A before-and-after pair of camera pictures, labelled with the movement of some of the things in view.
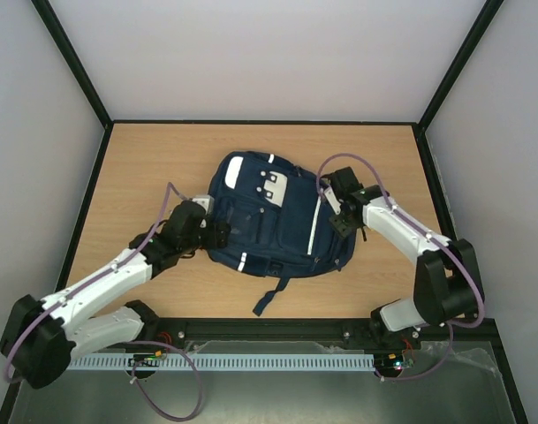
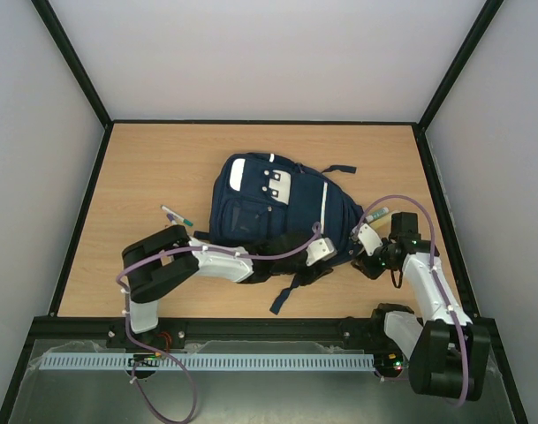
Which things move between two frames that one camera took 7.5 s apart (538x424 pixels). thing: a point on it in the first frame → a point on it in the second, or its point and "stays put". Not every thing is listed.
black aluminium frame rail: [474, 336] stays put
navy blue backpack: [280, 220] stays put
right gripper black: [344, 223] → [362, 263]
